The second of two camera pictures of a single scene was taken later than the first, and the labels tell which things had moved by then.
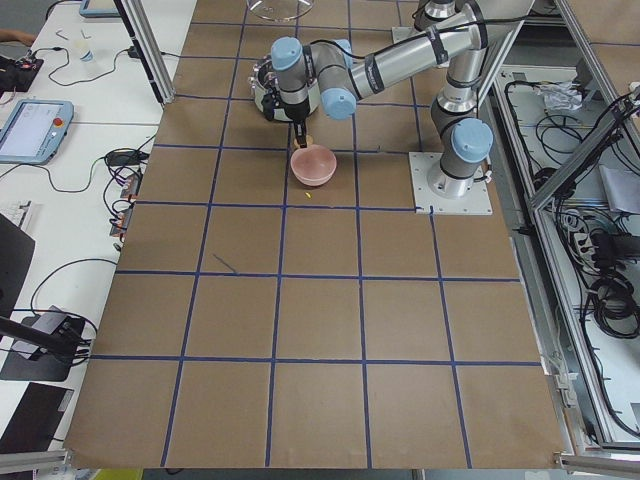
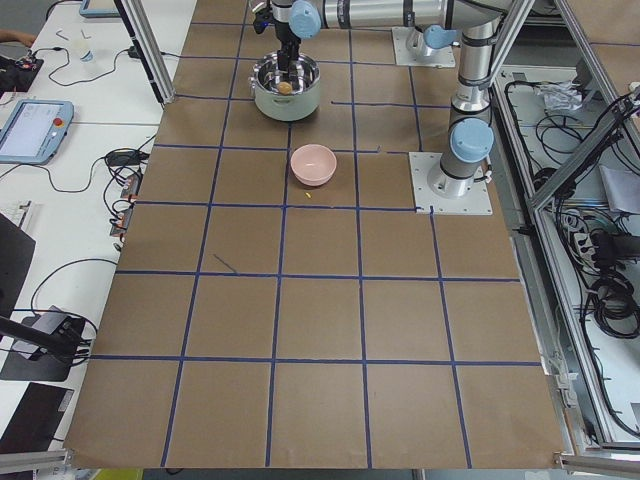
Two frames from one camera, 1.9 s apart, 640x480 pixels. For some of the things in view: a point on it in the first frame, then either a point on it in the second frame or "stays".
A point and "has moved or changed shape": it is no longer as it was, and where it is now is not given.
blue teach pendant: (33, 131) stays
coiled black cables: (615, 306) stays
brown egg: (309, 141) has moved or changed shape
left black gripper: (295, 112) to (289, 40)
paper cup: (87, 56) stays
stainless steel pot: (264, 79) stays
